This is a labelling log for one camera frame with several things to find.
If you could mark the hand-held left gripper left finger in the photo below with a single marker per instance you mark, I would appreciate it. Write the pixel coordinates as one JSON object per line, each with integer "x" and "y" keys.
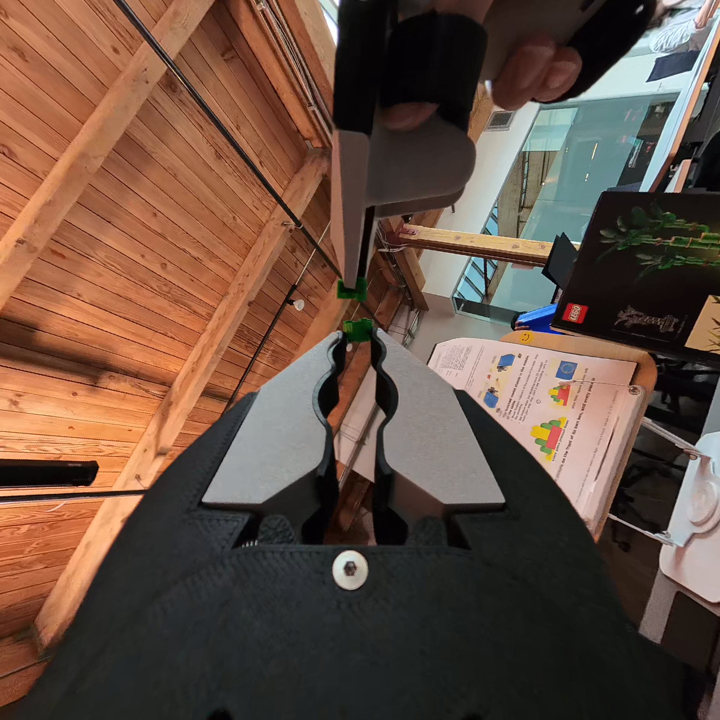
{"x": 270, "y": 450}

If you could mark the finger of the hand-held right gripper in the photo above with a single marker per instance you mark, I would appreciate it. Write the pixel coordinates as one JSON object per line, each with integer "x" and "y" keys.
{"x": 349, "y": 197}

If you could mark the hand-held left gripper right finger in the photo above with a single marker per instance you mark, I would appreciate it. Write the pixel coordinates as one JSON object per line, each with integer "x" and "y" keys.
{"x": 439, "y": 450}

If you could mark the green round brick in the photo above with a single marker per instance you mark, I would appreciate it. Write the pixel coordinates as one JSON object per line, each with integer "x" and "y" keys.
{"x": 357, "y": 331}
{"x": 351, "y": 291}

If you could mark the person's right hand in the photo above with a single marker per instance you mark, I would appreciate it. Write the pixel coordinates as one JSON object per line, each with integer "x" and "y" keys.
{"x": 534, "y": 73}

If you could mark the printed instruction sheet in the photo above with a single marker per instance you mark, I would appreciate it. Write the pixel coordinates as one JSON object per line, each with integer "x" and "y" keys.
{"x": 534, "y": 450}

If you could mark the white ceiling bulb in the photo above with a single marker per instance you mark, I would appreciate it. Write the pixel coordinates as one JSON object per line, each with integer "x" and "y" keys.
{"x": 297, "y": 305}

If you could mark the black ceiling tie rod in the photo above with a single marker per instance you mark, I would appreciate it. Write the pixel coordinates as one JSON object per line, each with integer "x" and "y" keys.
{"x": 225, "y": 135}

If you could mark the blue plastic bin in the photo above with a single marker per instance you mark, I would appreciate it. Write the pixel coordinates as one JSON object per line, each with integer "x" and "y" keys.
{"x": 543, "y": 318}

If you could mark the black bar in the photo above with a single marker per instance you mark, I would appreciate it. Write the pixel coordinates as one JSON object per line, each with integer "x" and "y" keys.
{"x": 50, "y": 473}

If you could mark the black panel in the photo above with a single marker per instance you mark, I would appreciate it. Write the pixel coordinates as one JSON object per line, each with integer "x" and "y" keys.
{"x": 562, "y": 259}

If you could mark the wooden display board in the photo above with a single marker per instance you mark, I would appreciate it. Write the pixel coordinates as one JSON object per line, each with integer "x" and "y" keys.
{"x": 644, "y": 360}

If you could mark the black toy set box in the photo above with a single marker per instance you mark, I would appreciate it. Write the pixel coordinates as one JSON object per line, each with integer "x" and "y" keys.
{"x": 619, "y": 270}

